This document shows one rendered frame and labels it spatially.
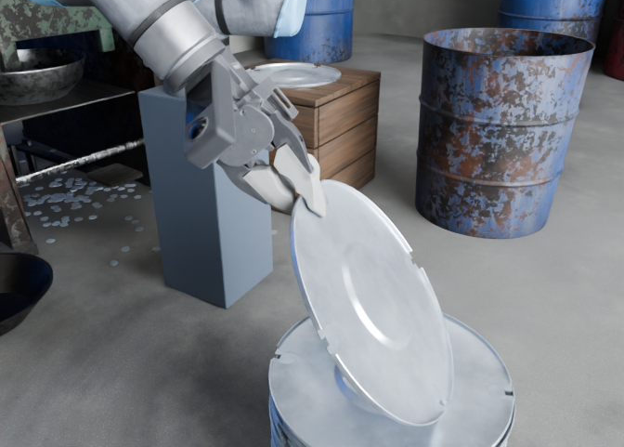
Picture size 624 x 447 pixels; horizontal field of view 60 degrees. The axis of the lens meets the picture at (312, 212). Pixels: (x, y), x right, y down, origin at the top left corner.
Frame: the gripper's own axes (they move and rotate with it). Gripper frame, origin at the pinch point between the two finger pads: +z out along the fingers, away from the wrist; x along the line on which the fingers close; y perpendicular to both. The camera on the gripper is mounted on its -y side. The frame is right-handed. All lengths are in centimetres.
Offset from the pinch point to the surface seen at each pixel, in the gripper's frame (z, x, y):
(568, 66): 28, -32, 84
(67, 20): -56, 54, 76
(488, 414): 29.6, -2.3, -4.2
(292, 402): 15.4, 14.2, -7.1
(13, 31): -60, 59, 64
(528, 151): 40, -14, 82
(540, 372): 58, 2, 32
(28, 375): -2, 72, 12
